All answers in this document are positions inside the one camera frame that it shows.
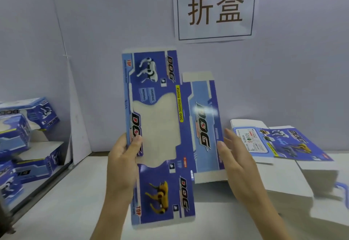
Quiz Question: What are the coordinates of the person's left hand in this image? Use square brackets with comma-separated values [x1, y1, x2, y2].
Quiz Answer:
[106, 133, 144, 198]

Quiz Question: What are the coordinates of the person's right hand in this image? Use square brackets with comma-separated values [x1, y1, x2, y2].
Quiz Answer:
[216, 127, 267, 206]

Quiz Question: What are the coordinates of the blue dog-print cardboard box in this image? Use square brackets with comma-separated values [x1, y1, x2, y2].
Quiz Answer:
[120, 47, 229, 230]

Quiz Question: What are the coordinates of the stack of boxes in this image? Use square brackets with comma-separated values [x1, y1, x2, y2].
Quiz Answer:
[228, 118, 349, 233]

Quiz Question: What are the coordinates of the pile of blue boxes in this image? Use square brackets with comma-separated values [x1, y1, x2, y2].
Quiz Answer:
[0, 96, 65, 206]

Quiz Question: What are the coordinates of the person's right forearm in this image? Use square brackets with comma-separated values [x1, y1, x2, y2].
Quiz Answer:
[240, 192, 296, 240]

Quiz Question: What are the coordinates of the person's left forearm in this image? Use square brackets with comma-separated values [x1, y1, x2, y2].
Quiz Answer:
[89, 191, 135, 240]

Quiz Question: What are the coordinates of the white paper wall sign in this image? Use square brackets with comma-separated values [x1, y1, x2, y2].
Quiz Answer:
[172, 0, 259, 45]

